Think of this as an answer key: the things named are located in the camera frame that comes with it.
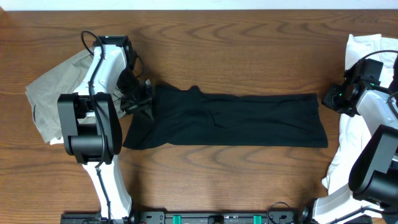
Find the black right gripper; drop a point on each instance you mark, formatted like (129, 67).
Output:
(333, 100)

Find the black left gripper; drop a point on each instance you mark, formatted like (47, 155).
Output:
(137, 104)

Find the black polo shirt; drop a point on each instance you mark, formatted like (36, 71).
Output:
(191, 117)

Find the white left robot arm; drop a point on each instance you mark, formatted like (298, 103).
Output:
(91, 130)

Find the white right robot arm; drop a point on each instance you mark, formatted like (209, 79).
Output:
(372, 185)

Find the white garment pile right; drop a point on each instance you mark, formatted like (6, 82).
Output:
(354, 134)

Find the dark garment at right edge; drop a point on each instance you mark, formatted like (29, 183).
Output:
(393, 87)

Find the folded white garment under khaki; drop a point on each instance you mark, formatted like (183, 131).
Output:
(56, 141)

